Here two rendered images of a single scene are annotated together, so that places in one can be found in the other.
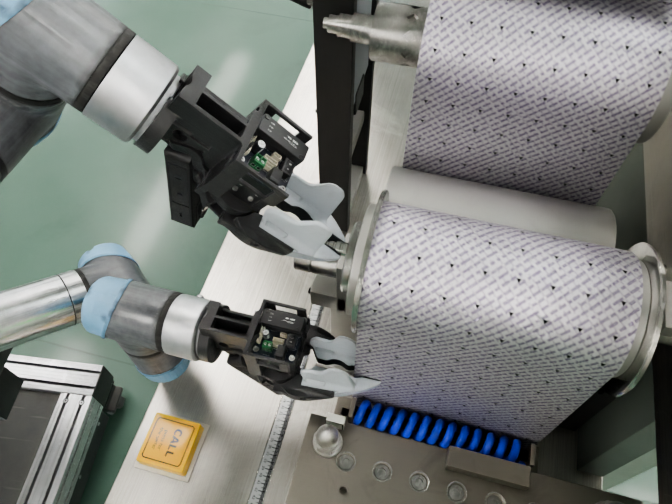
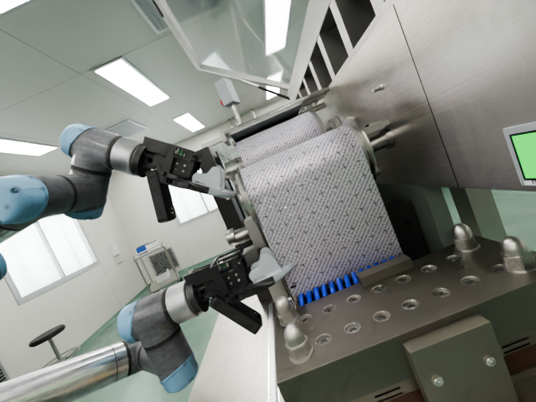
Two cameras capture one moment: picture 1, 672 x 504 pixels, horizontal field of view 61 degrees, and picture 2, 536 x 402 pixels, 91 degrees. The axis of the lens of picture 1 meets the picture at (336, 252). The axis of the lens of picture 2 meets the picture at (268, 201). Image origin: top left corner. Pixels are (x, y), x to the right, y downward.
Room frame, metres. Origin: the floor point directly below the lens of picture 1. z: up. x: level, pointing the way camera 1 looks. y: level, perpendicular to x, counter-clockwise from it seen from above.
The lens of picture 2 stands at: (-0.26, 0.06, 1.27)
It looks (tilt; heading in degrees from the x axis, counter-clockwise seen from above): 5 degrees down; 347
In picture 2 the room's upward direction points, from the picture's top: 23 degrees counter-clockwise
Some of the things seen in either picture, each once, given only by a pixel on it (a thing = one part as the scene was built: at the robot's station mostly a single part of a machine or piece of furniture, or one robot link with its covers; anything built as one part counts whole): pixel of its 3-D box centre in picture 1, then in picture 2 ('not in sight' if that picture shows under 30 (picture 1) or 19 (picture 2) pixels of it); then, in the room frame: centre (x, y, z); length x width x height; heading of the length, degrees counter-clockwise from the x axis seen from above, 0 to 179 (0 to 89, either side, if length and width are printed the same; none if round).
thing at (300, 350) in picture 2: not in sight; (295, 339); (0.09, 0.02, 1.05); 0.04 x 0.04 x 0.04
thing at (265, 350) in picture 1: (256, 340); (221, 281); (0.28, 0.09, 1.12); 0.12 x 0.08 x 0.09; 75
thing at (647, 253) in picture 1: (625, 318); (357, 151); (0.24, -0.28, 1.25); 0.15 x 0.01 x 0.15; 165
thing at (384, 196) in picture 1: (370, 261); (250, 196); (0.31, -0.04, 1.25); 0.15 x 0.01 x 0.15; 165
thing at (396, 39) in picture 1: (400, 35); (237, 169); (0.55, -0.07, 1.33); 0.06 x 0.06 x 0.06; 75
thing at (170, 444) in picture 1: (170, 443); not in sight; (0.21, 0.24, 0.91); 0.07 x 0.07 x 0.02; 75
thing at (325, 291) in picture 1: (336, 311); (267, 279); (0.35, 0.00, 1.05); 0.06 x 0.05 x 0.31; 75
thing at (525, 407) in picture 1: (455, 393); (332, 239); (0.22, -0.14, 1.11); 0.23 x 0.01 x 0.18; 75
